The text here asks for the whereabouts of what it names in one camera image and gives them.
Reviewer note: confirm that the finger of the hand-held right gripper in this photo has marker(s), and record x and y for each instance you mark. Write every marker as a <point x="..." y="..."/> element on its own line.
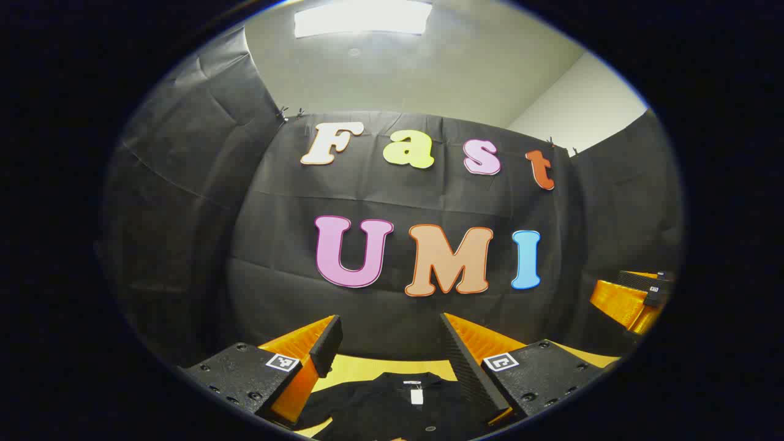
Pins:
<point x="618" y="301"/>

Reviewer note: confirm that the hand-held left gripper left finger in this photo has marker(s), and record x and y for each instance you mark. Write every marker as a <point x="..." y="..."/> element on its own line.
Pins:
<point x="327" y="346"/>

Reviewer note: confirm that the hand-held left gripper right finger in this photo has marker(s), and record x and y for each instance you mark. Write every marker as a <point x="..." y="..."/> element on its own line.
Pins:
<point x="465" y="367"/>

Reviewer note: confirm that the black shirt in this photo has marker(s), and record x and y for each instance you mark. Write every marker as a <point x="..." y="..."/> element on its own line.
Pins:
<point x="380" y="410"/>

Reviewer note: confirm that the black backdrop cloth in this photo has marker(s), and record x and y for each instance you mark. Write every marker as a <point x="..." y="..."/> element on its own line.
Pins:
<point x="398" y="312"/>

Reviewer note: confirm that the ceiling light panel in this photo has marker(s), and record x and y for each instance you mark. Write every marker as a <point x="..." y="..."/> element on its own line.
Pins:
<point x="361" y="17"/>

